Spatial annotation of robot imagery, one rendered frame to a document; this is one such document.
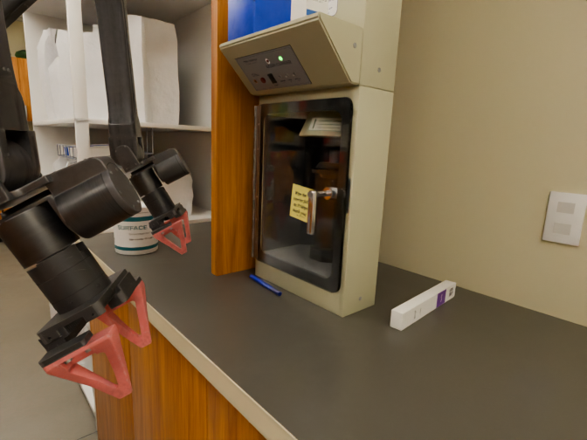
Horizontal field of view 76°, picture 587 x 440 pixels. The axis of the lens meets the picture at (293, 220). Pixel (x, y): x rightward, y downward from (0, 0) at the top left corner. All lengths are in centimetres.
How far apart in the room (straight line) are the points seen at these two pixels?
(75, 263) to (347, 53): 54
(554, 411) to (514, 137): 62
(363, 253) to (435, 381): 29
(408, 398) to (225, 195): 64
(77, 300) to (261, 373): 32
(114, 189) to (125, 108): 53
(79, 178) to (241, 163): 65
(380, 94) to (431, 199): 44
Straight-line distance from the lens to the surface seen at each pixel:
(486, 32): 114
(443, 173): 113
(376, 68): 79
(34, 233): 43
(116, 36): 93
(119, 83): 92
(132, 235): 124
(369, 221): 81
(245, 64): 90
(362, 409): 59
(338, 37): 72
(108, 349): 41
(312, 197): 74
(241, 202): 103
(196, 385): 83
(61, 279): 43
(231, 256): 105
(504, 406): 67
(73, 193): 41
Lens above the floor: 130
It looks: 11 degrees down
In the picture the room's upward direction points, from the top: 3 degrees clockwise
